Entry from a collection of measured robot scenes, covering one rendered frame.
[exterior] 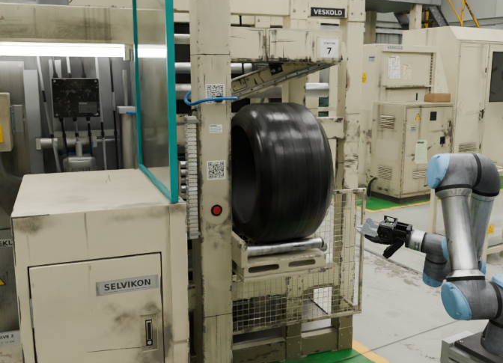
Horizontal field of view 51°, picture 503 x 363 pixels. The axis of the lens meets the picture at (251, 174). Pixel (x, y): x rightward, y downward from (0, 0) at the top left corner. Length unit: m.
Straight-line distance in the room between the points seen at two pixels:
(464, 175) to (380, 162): 5.21
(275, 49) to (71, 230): 1.38
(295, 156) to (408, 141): 4.91
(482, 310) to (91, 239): 1.17
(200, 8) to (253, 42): 0.41
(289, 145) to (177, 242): 0.76
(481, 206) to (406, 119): 4.82
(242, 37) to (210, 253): 0.92
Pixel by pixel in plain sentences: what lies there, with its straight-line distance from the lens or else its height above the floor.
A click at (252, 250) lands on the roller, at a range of 2.08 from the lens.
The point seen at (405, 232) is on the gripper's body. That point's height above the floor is 1.02.
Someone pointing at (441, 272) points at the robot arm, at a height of 0.88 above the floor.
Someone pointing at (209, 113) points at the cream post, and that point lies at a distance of 2.01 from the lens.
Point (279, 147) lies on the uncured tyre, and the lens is 1.93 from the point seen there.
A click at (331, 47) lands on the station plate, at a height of 1.70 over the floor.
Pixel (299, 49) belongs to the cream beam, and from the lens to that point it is 2.42.
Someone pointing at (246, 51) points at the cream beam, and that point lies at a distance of 2.33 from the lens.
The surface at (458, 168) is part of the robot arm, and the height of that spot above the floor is 1.28.
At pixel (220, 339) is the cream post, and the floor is 0.51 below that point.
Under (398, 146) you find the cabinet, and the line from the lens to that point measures 6.79.
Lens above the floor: 1.57
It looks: 10 degrees down
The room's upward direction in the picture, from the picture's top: straight up
